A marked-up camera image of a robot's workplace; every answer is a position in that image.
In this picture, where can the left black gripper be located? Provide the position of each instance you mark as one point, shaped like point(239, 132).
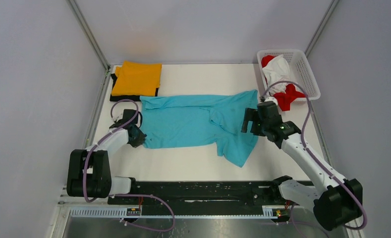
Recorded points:
point(139, 140)

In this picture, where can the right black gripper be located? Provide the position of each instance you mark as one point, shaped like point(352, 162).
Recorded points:
point(251, 114)

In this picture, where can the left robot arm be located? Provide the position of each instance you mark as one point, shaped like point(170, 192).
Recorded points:
point(95, 166)

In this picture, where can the black folded t shirt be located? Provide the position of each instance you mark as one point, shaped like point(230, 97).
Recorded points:
point(126, 98)

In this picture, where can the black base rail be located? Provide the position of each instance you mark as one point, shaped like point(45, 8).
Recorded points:
point(202, 198)

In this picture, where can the right aluminium frame post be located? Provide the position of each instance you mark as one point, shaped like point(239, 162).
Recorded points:
point(325, 19)

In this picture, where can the white plastic basket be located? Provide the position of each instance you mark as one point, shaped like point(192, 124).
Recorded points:
point(300, 70)

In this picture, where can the orange folded t shirt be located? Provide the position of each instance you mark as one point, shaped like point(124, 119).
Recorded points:
point(134, 68)

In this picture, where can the aluminium frame post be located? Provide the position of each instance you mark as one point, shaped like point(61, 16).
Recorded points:
point(325, 19)
point(88, 33)

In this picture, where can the white t shirt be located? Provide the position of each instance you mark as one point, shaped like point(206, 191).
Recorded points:
point(276, 71)

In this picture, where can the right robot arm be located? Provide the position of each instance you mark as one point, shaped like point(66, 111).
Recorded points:
point(334, 200)

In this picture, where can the red t shirt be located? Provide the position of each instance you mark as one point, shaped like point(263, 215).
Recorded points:
point(285, 99)

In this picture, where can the teal t shirt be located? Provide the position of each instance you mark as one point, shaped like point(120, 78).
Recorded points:
point(199, 120)

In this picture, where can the left aluminium frame post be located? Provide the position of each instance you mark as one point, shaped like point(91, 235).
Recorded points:
point(88, 33)

